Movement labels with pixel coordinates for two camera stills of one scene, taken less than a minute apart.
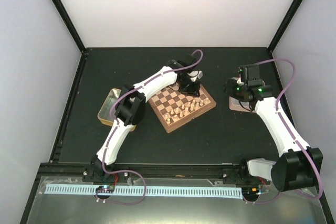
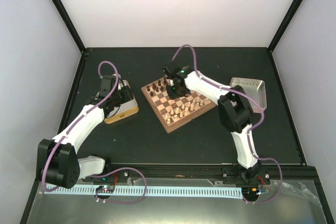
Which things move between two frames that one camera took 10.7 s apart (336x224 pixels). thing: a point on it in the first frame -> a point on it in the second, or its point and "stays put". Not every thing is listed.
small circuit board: (105, 189) stays put
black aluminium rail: (88, 172) stays put
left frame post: (61, 10) stays put
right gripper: (228, 88) -> (172, 95)
